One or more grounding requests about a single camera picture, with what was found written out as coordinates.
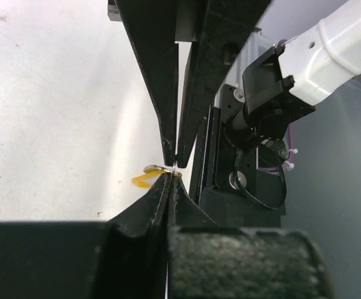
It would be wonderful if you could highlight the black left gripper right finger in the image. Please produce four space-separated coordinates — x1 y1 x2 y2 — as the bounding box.
167 178 335 298

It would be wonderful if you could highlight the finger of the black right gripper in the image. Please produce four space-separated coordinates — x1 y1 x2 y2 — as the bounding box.
107 0 180 166
177 1 271 168

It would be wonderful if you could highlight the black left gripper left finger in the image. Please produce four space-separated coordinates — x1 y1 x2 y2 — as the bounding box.
0 174 170 298

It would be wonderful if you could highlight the key with yellow tag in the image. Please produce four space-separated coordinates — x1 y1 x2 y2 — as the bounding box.
131 164 182 189

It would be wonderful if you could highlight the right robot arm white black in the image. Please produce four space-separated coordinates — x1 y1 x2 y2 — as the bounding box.
108 1 361 168

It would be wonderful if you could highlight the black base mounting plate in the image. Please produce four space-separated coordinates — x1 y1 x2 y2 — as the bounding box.
189 85 286 228

